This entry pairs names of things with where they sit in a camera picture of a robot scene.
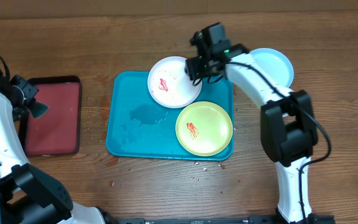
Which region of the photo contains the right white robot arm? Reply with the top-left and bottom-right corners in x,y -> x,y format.
185,23 -> 318,223

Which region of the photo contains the light blue plate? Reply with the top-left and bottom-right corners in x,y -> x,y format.
250,48 -> 294,88

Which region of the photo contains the white plate with red stain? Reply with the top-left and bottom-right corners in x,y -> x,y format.
147,56 -> 202,108

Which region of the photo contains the teal plastic serving tray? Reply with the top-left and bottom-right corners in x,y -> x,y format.
105,70 -> 234,162

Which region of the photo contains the green and pink sponge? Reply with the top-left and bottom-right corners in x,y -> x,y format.
30,101 -> 49,119

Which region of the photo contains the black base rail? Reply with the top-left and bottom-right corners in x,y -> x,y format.
104,214 -> 336,224

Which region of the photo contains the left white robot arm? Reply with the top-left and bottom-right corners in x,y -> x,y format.
0,67 -> 116,224

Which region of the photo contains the yellow-green plate with red stain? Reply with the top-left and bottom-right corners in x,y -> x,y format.
175,101 -> 233,157

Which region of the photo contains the black tray with red liquid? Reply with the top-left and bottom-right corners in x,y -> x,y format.
19,75 -> 82,157

